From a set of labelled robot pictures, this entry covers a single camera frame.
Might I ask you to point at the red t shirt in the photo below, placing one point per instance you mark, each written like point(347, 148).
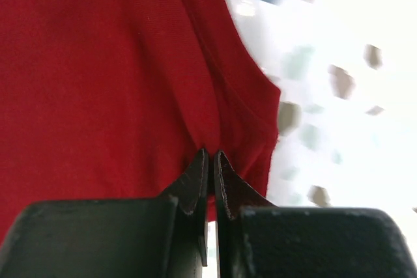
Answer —
point(113, 98)

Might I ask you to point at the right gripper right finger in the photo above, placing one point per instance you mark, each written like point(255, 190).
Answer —
point(259, 239)

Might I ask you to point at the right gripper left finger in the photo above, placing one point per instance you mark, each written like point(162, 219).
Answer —
point(165, 236)

